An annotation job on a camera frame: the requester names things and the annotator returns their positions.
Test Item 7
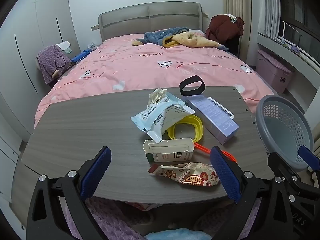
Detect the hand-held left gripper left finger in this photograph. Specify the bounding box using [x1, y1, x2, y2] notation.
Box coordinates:
[26, 146, 112, 240]

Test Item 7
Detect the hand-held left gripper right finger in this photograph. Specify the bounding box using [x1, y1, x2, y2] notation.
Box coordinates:
[194, 146, 298, 240]

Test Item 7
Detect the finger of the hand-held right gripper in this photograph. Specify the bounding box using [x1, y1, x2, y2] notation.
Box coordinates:
[268, 152, 304, 188]
[297, 145, 320, 172]

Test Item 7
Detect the red printed snack wrapper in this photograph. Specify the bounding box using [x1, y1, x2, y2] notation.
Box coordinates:
[147, 162, 220, 187]

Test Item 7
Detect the orange plastic clip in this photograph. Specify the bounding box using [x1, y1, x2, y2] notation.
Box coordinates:
[192, 142, 237, 163]

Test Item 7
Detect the grey perforated plastic basket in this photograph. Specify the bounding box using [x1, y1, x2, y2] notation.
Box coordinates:
[255, 94, 315, 172]

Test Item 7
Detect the yellow plastic lid ring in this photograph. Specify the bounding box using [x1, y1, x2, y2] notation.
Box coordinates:
[167, 115, 204, 142]

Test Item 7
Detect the pale purple carton box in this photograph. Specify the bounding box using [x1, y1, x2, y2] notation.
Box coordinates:
[182, 95, 240, 145]

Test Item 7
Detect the torn white green carton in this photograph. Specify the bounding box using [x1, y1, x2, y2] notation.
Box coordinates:
[143, 137, 195, 163]

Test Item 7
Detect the blue patterned card box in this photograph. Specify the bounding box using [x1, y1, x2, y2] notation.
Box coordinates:
[208, 96, 236, 120]

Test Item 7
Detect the white plastic packet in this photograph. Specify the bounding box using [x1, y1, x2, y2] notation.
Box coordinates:
[130, 92, 196, 143]

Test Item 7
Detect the black tape roll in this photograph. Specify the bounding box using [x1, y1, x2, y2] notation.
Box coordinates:
[179, 75, 207, 97]

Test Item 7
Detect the white tissue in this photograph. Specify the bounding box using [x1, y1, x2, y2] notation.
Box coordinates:
[147, 88, 170, 108]

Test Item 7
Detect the light blue cloth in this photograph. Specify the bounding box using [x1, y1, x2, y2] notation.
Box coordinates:
[145, 227, 208, 240]

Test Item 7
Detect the pink storage box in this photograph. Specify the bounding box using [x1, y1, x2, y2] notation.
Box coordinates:
[256, 49, 293, 93]

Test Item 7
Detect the white window ledge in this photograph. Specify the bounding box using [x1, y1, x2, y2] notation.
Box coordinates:
[257, 31, 320, 100]

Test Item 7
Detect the pink printed duvet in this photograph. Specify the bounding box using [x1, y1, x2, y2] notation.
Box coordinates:
[34, 31, 280, 130]

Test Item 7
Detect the blue plastic roller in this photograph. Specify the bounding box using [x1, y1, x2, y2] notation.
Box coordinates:
[71, 50, 90, 64]

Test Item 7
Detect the purple fleece garment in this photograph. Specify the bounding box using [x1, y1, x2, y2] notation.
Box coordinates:
[37, 45, 72, 85]

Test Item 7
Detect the white desk lamp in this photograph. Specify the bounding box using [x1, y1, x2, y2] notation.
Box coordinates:
[281, 21, 303, 43]

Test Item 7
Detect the black chair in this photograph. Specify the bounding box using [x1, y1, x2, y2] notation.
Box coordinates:
[224, 34, 242, 55]

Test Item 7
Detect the brown coat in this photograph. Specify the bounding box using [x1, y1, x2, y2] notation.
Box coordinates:
[205, 14, 245, 47]

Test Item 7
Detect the dark window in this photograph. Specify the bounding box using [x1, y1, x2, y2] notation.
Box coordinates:
[277, 0, 320, 63]

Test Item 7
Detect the blue yellow fleece robe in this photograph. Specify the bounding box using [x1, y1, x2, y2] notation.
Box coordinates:
[132, 27, 229, 52]

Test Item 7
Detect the white sheer curtain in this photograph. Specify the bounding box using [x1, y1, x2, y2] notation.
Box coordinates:
[257, 0, 282, 39]

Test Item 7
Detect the white wardrobe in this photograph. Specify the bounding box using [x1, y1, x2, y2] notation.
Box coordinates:
[0, 0, 83, 205]

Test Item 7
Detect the grey upholstered headboard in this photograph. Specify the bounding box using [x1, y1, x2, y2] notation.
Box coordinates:
[98, 2, 203, 43]

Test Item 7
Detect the beige curtain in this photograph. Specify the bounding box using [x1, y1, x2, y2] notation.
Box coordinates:
[222, 0, 259, 55]

